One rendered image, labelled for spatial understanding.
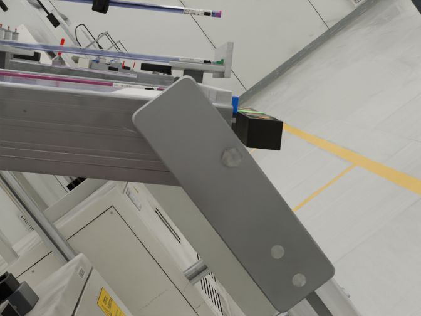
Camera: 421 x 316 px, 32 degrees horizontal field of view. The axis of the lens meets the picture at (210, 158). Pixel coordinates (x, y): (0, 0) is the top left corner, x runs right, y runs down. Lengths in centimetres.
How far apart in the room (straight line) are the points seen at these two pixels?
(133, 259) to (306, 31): 692
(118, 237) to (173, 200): 56
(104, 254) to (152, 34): 671
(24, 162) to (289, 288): 21
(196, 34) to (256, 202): 816
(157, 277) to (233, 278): 56
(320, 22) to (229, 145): 834
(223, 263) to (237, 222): 103
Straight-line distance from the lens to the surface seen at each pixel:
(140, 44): 863
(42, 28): 557
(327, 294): 52
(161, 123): 48
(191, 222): 149
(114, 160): 53
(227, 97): 55
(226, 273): 152
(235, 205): 49
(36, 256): 207
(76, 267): 118
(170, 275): 205
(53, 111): 53
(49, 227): 200
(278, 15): 873
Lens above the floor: 76
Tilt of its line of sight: 7 degrees down
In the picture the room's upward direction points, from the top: 37 degrees counter-clockwise
